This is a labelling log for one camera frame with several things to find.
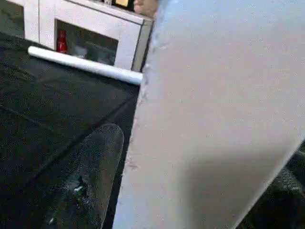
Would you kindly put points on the black table mat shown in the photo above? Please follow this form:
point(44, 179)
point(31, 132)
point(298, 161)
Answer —
point(47, 109)

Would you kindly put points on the red bottle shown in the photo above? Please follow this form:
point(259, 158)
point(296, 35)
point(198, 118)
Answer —
point(61, 40)

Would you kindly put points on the white glass-door cabinet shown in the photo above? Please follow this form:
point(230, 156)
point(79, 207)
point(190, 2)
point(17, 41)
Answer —
point(86, 24)

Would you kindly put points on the small beige object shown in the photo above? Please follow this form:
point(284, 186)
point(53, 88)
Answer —
point(145, 7)

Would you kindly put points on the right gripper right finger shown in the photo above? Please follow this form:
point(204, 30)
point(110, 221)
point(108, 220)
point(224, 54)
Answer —
point(286, 202)

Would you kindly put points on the white plastic table top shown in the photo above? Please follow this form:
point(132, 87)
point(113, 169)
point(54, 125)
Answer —
point(214, 119)

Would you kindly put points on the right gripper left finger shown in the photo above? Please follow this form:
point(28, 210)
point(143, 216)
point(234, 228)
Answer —
point(81, 186)

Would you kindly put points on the white plastic table leg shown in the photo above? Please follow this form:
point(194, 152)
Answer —
point(86, 64)

